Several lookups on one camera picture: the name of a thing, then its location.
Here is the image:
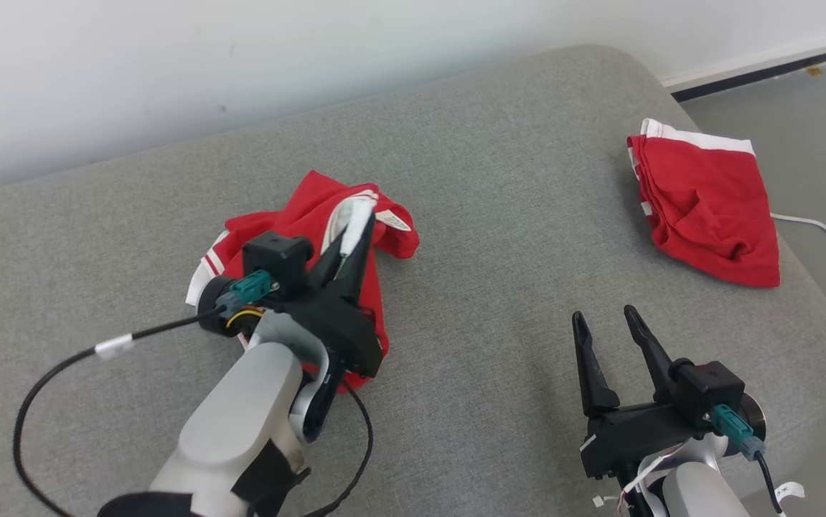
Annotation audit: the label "red shorts with white band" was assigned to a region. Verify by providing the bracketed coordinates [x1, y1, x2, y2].
[626, 118, 781, 288]

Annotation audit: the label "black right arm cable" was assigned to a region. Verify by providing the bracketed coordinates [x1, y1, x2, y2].
[754, 449, 787, 517]

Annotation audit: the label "white floor cable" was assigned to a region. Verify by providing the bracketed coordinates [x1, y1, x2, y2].
[770, 213, 826, 261]

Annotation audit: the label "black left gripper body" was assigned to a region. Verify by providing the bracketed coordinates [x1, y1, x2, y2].
[268, 282, 385, 380]

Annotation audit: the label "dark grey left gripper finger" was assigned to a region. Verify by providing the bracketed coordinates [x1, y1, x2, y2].
[332, 210, 377, 311]
[309, 228, 350, 288]

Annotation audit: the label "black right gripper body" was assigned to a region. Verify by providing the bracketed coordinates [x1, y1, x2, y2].
[581, 399, 715, 480]

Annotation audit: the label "teal cable connector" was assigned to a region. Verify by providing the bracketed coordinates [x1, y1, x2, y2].
[713, 404, 764, 460]
[230, 271, 273, 304]

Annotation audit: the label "black wall baseboard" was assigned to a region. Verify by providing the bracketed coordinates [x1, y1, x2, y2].
[671, 39, 826, 101]

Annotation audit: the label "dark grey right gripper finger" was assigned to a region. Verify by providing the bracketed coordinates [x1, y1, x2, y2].
[572, 311, 620, 416]
[624, 306, 674, 401]

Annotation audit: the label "red jersey with white sleeves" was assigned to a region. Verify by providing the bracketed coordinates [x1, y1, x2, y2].
[185, 170, 421, 392]

